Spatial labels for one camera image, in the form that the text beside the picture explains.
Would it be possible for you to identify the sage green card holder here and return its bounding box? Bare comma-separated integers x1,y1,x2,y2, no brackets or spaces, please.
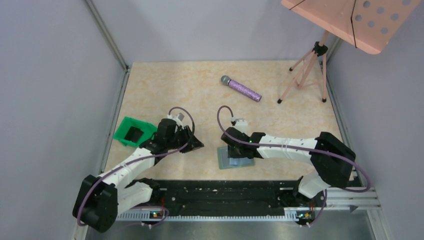
217,147,255,170

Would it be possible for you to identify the black card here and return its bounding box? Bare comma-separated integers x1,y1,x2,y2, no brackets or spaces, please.
124,126,144,144

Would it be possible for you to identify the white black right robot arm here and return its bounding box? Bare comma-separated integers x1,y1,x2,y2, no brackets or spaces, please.
221,119,356,199

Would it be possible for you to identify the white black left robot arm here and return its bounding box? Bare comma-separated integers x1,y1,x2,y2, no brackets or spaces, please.
72,117,204,233

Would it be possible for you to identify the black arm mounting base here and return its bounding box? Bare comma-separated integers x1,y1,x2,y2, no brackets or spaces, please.
141,180,325,217

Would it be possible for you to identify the green plastic bin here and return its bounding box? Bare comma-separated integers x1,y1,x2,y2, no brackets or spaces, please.
113,116,157,148

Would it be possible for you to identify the purple glitter microphone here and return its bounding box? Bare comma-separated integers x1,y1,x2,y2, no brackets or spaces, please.
220,75,262,103

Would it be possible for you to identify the pink music stand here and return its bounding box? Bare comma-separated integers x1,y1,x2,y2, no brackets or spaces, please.
277,0,421,104

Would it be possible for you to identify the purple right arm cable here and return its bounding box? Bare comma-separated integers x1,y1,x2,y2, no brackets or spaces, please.
216,105,372,229

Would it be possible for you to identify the aluminium front rail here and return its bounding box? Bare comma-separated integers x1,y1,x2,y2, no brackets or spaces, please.
73,180,393,240

